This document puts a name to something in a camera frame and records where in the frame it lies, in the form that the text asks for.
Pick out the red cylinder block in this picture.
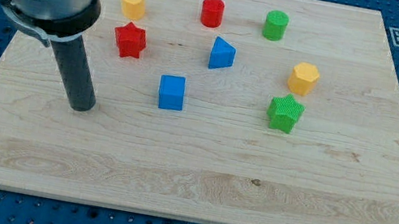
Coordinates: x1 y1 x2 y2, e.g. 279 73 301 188
200 0 225 28

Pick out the blue triangle block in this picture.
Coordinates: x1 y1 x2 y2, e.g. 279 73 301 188
208 37 237 70

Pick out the light wooden board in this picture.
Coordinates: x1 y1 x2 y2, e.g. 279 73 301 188
0 0 399 224

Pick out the blue cube block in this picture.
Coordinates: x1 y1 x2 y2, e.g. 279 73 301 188
158 75 186 111

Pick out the yellow hexagon block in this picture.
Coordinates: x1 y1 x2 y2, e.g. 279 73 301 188
287 62 320 96

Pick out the green star block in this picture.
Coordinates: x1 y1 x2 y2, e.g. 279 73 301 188
267 94 306 134

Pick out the green cylinder block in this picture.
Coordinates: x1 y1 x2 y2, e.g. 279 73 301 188
262 10 290 41

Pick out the black cylindrical pointer tool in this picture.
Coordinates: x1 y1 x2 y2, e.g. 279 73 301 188
51 36 96 112

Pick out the yellow heart block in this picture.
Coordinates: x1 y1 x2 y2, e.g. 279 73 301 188
120 0 146 21

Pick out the red star block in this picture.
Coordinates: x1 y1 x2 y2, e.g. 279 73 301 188
114 22 147 58

